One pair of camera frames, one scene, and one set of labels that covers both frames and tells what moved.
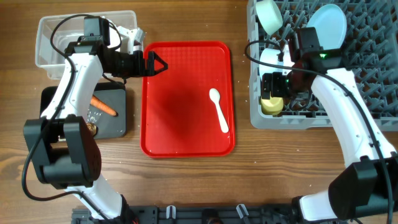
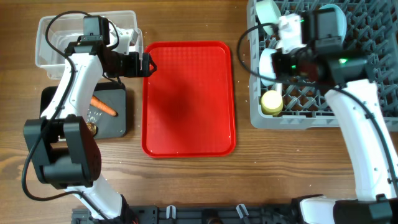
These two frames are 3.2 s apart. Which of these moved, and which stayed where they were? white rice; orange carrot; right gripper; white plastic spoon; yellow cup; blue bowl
Moved: white plastic spoon; right gripper
Stayed: white rice; orange carrot; blue bowl; yellow cup
